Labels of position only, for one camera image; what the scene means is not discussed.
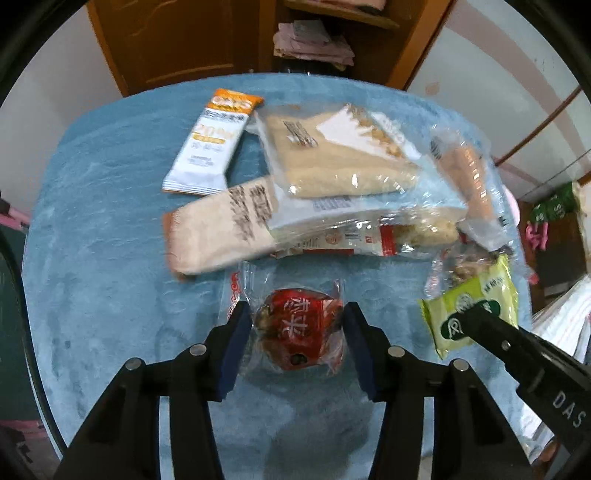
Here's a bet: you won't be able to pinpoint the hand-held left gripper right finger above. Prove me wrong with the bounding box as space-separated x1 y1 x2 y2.
342 302 539 480

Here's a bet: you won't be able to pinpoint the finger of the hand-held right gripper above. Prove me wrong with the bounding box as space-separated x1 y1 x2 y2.
457 307 555 385

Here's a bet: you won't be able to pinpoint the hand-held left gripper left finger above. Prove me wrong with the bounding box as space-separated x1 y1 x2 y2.
53 302 254 480

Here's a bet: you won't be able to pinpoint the green snack packet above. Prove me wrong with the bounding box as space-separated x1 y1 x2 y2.
418 254 520 361

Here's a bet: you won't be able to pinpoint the red snack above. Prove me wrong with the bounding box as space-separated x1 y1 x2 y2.
226 263 347 379

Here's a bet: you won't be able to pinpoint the striped bedding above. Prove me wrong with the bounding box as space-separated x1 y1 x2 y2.
522 272 591 462

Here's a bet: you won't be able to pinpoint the clear packet of brown nuts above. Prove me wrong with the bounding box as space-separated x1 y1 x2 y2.
429 244 499 296

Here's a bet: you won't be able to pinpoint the pink toy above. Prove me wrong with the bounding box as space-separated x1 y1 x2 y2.
524 222 550 250

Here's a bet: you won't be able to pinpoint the clear packet with red label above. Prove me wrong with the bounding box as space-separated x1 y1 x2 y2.
270 198 462 259

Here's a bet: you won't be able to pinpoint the beige packet with black print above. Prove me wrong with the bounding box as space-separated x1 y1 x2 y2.
161 174 282 278

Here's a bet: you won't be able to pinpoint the blue fluffy mat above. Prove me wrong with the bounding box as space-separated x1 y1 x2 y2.
21 71 536 480

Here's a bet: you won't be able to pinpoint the green bag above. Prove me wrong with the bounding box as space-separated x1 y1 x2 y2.
529 182 578 227

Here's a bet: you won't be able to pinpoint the sausage in clear wrapper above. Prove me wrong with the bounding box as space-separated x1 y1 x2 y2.
427 127 509 250

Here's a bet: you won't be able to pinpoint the clear packet of beige bread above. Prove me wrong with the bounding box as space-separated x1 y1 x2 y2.
252 102 421 200

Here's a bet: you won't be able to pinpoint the white and orange bar packet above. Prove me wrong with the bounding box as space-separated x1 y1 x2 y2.
161 89 265 197

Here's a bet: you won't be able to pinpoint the folded pink clothes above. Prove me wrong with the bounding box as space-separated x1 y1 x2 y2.
272 19 356 70

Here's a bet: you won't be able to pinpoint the wooden wardrobe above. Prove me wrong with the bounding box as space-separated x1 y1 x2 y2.
88 0 458 97

